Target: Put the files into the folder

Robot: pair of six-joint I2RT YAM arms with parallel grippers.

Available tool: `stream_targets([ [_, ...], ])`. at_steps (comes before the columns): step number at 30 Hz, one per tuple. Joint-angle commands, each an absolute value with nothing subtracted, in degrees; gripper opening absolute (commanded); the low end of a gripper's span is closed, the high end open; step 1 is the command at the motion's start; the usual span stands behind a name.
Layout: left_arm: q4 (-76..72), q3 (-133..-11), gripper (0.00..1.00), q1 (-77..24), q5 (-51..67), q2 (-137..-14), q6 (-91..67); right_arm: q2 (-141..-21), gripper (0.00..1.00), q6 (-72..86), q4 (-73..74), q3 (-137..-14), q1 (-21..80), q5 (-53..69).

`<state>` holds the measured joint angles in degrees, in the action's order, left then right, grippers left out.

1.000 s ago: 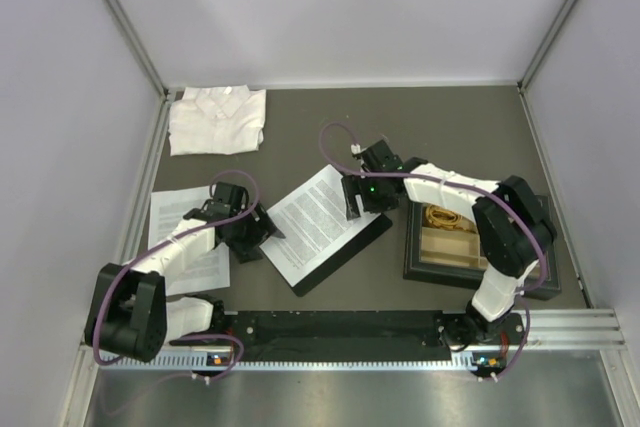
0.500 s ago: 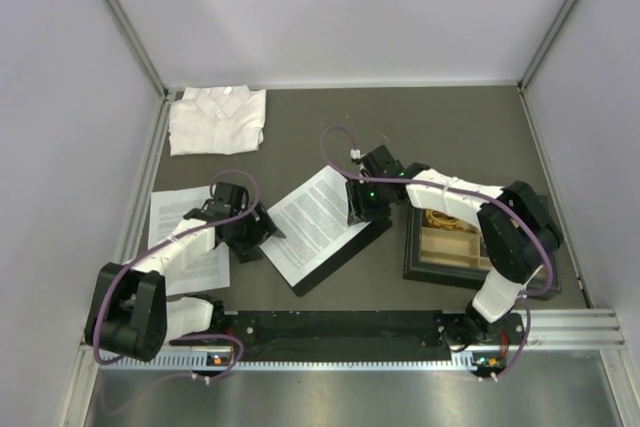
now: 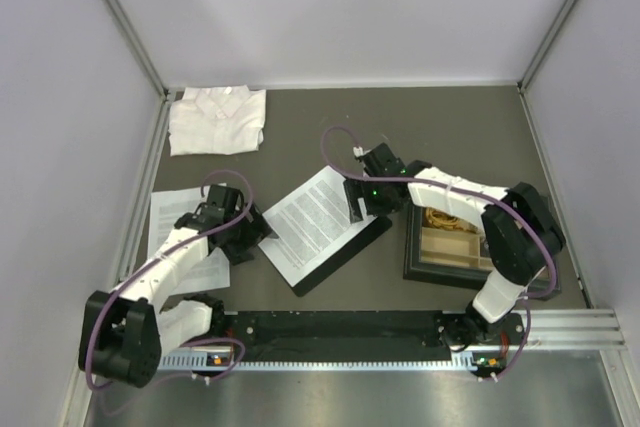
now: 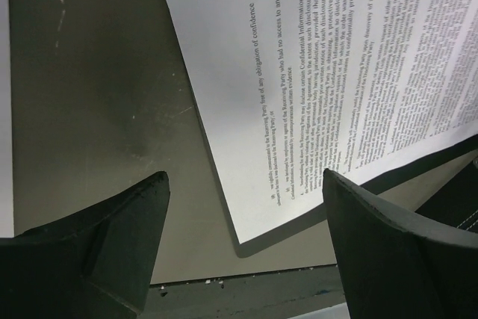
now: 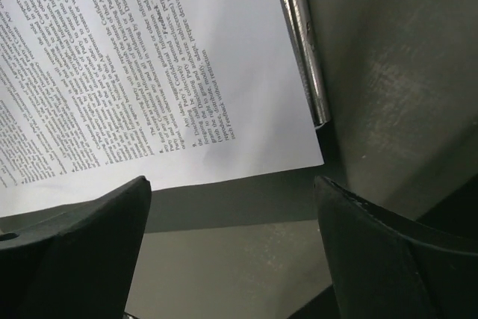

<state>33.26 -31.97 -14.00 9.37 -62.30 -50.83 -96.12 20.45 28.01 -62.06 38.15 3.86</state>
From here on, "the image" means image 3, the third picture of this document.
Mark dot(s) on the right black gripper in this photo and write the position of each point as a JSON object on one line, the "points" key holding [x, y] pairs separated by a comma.
{"points": [[360, 189]]}

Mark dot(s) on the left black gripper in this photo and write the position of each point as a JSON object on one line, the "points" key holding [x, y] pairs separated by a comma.
{"points": [[257, 230]]}

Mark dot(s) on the black clipboard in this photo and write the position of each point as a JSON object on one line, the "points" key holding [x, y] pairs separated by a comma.
{"points": [[343, 255]]}

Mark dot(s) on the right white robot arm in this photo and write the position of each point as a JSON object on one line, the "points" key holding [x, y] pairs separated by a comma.
{"points": [[429, 186]]}

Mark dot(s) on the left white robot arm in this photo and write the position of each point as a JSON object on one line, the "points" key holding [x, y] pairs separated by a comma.
{"points": [[126, 331]]}

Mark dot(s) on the yellow rubber bands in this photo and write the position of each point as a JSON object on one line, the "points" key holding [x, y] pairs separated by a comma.
{"points": [[437, 219]]}

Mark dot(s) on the dark framed compartment box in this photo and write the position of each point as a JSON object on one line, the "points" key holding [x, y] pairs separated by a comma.
{"points": [[440, 257]]}

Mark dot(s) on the folded white shirt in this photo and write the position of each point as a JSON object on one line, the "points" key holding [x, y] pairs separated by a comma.
{"points": [[217, 120]]}

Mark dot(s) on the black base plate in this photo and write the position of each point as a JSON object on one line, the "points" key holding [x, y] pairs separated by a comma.
{"points": [[423, 328]]}

